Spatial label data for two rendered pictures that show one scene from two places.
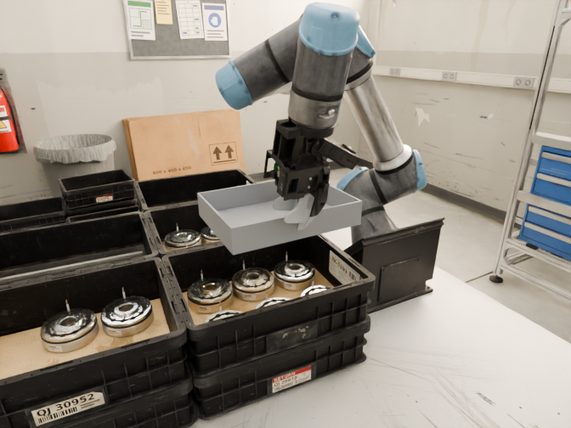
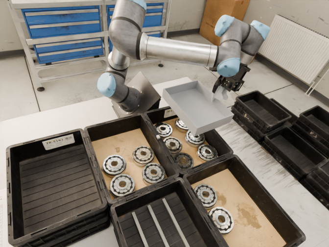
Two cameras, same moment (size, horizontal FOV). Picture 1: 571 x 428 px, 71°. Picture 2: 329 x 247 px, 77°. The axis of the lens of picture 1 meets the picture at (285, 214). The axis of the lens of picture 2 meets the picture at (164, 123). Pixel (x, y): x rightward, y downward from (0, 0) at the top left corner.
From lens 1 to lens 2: 1.27 m
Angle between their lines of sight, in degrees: 80
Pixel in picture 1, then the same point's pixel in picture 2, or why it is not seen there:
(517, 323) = (158, 86)
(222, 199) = (189, 123)
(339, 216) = (202, 89)
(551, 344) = (168, 84)
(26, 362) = (239, 235)
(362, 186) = (120, 81)
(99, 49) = not seen: outside the picture
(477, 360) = not seen: hidden behind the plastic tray
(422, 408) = not seen: hidden behind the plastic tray
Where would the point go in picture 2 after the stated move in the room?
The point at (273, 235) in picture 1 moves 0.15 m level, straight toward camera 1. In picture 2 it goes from (220, 108) to (250, 110)
